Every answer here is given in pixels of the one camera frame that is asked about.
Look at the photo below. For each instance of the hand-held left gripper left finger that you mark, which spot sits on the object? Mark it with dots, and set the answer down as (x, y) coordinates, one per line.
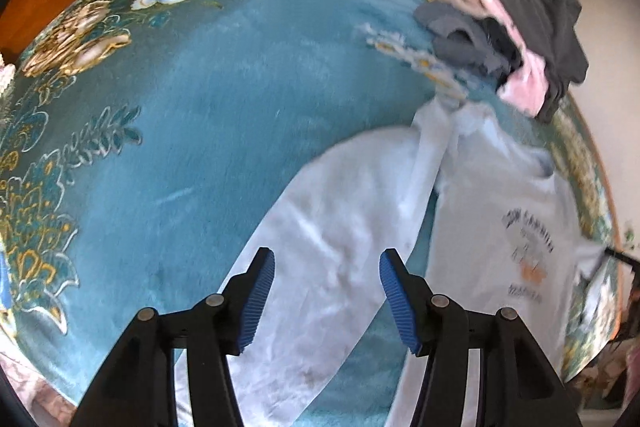
(260, 287)

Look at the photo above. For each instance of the person's pink floral clothing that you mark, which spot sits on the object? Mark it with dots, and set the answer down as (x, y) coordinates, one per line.
(607, 372)

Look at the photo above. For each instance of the pink patterned bedsheet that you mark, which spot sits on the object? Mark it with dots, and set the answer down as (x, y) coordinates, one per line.
(35, 392)

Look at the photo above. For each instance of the blue floral blanket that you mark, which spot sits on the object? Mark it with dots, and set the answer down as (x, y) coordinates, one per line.
(200, 132)

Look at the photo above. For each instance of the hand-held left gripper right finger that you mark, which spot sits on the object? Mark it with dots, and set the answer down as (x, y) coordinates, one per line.
(395, 292)

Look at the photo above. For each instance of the white lace cloth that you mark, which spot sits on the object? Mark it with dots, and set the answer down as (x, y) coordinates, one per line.
(6, 77)

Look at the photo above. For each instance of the white printed t-shirt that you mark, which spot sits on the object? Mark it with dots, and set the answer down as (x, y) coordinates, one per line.
(340, 207)

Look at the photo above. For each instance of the pink garment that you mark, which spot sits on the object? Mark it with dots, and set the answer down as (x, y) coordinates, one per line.
(525, 82)

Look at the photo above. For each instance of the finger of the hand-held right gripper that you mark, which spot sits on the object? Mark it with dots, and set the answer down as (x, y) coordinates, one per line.
(620, 255)

